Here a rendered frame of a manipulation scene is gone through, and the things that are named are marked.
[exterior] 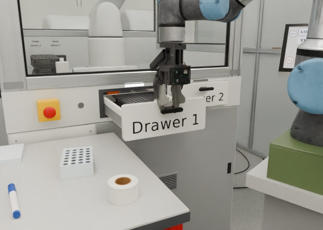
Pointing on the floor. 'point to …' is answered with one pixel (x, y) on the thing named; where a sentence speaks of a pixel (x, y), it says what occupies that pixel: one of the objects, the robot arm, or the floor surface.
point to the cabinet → (177, 162)
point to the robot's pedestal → (285, 203)
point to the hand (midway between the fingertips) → (167, 108)
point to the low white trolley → (85, 191)
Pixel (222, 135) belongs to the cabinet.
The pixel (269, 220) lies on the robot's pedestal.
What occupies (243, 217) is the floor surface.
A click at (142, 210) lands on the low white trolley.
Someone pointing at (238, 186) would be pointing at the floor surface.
